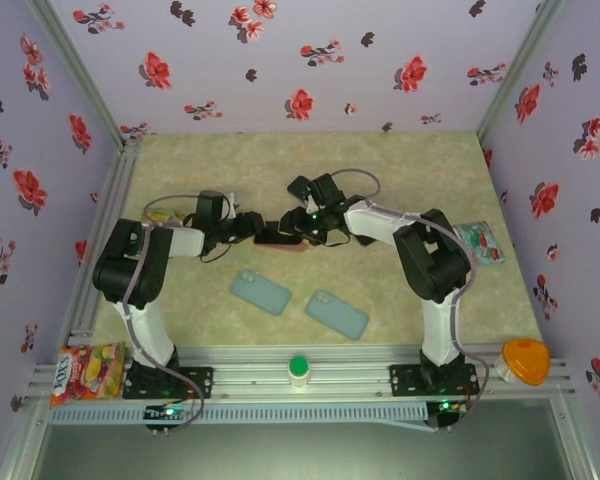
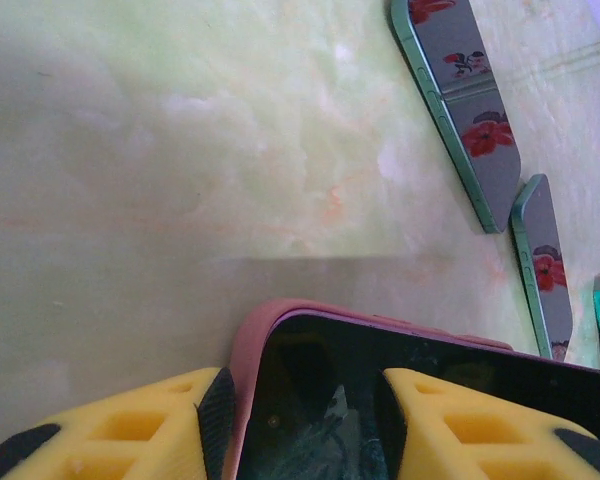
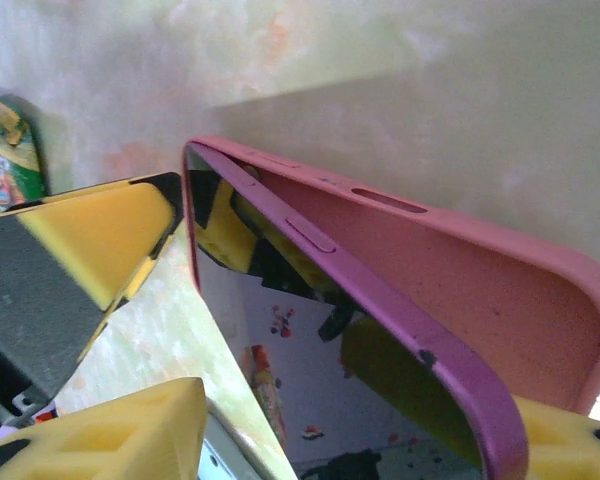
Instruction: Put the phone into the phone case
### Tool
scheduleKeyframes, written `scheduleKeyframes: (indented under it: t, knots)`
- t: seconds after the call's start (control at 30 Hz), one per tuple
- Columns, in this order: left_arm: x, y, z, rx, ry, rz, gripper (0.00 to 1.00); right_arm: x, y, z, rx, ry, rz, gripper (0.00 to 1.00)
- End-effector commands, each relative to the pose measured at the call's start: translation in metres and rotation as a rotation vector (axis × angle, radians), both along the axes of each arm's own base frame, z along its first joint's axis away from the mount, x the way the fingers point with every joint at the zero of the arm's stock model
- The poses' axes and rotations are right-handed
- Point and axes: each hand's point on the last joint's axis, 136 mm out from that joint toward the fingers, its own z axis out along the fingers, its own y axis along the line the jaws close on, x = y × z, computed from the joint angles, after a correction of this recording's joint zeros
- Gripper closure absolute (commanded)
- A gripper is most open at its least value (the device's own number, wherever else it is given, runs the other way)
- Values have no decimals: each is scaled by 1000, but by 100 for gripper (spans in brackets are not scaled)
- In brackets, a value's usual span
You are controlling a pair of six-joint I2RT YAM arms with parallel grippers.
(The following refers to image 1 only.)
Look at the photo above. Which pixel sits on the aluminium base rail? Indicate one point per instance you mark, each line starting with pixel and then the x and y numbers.
pixel 250 375

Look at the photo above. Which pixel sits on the aluminium side rail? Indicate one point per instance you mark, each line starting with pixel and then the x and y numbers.
pixel 115 200

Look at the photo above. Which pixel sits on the teal Fox's candy bag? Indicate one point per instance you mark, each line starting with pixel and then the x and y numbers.
pixel 480 243

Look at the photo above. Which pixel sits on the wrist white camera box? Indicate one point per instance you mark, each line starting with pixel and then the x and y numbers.
pixel 231 205
pixel 311 202

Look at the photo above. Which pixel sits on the red Fox's candy bag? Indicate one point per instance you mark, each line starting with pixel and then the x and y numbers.
pixel 85 375

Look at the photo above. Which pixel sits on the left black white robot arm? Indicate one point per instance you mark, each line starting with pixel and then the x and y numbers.
pixel 130 265

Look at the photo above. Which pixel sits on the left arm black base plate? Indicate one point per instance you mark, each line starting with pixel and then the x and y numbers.
pixel 200 380

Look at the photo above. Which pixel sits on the aluminium frame bar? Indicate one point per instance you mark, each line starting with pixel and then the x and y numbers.
pixel 22 445
pixel 575 440

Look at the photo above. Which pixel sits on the white bottle green lid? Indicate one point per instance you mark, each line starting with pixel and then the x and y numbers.
pixel 298 367

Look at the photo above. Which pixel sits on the yellow Fox's candy bag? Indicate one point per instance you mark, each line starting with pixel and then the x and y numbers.
pixel 162 216

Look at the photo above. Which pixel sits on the pink phone case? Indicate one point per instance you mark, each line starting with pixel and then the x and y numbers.
pixel 290 247

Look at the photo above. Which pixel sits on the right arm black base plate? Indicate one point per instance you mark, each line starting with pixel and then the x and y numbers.
pixel 405 380

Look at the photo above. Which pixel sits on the aluminium corner post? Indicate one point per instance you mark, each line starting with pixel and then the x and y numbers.
pixel 80 75
pixel 520 65

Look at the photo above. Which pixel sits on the light blue phone case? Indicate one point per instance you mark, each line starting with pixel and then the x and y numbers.
pixel 337 316
pixel 260 293

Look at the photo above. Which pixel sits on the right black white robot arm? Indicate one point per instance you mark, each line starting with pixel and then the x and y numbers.
pixel 430 260

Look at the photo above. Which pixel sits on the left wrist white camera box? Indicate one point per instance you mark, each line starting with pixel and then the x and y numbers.
pixel 231 205

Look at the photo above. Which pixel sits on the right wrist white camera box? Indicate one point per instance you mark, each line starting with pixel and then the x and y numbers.
pixel 311 202

